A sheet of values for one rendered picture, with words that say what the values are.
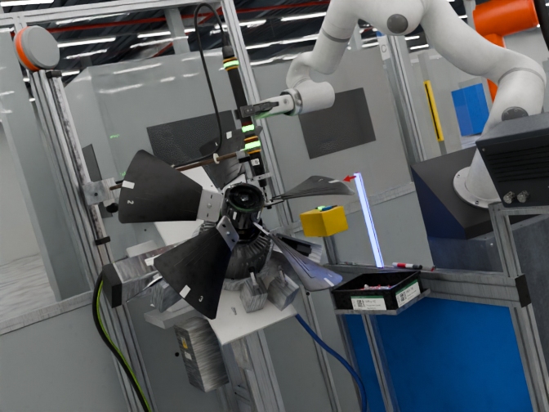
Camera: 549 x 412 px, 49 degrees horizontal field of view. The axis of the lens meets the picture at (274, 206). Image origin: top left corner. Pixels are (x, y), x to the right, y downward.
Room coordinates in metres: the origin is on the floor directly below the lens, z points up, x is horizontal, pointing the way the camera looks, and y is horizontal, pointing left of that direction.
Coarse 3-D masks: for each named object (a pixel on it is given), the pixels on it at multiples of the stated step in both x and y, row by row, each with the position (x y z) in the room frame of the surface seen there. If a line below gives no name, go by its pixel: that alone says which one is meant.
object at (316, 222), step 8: (336, 208) 2.20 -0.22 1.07; (304, 216) 2.27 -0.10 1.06; (312, 216) 2.22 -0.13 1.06; (320, 216) 2.17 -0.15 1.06; (328, 216) 2.18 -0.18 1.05; (336, 216) 2.19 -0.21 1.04; (344, 216) 2.21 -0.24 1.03; (304, 224) 2.29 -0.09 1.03; (312, 224) 2.23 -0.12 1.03; (320, 224) 2.19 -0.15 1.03; (328, 224) 2.17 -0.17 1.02; (336, 224) 2.19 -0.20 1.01; (344, 224) 2.20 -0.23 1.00; (304, 232) 2.30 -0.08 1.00; (312, 232) 2.25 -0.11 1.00; (320, 232) 2.20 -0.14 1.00; (328, 232) 2.17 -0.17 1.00; (336, 232) 2.18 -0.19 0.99
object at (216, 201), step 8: (208, 192) 1.77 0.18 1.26; (216, 192) 1.78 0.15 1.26; (200, 200) 1.77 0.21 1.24; (208, 200) 1.78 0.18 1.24; (216, 200) 1.78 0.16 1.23; (200, 208) 1.78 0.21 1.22; (208, 208) 1.78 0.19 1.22; (216, 208) 1.78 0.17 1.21; (200, 216) 1.78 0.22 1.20; (208, 216) 1.78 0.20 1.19; (216, 216) 1.78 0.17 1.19
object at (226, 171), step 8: (240, 128) 2.02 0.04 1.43; (256, 128) 2.00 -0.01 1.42; (224, 136) 2.03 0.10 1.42; (232, 136) 2.01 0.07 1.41; (240, 136) 1.99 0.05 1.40; (208, 144) 2.03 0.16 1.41; (224, 144) 2.00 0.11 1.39; (232, 144) 1.97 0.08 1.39; (240, 144) 1.95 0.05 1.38; (200, 152) 2.03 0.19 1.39; (208, 152) 2.01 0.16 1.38; (224, 152) 1.97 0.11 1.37; (232, 152) 1.94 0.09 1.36; (224, 160) 1.94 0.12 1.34; (232, 160) 1.92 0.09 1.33; (216, 168) 1.94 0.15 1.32; (224, 168) 1.92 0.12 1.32; (232, 168) 1.89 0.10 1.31; (240, 168) 1.87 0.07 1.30; (216, 176) 1.93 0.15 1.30; (224, 176) 1.90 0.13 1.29; (232, 176) 1.87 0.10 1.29; (224, 184) 1.88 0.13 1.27
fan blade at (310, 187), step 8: (312, 176) 2.02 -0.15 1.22; (320, 176) 2.00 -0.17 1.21; (304, 184) 1.96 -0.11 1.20; (312, 184) 1.93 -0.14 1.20; (320, 184) 1.91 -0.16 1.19; (328, 184) 1.90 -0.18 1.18; (336, 184) 1.90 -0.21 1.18; (344, 184) 1.90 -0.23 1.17; (288, 192) 1.90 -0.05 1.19; (296, 192) 1.85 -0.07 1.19; (304, 192) 1.84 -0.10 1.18; (312, 192) 1.83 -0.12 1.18; (320, 192) 1.83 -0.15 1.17; (328, 192) 1.83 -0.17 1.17; (336, 192) 1.83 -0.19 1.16; (344, 192) 1.83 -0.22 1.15; (352, 192) 1.84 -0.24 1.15
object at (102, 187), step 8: (88, 184) 2.09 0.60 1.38; (96, 184) 2.07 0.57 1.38; (104, 184) 2.07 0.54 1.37; (112, 184) 2.10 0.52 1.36; (88, 192) 2.09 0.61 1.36; (96, 192) 2.07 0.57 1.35; (104, 192) 2.06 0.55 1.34; (112, 192) 2.09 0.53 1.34; (88, 200) 2.09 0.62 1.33; (96, 200) 2.08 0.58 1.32; (104, 200) 2.06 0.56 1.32
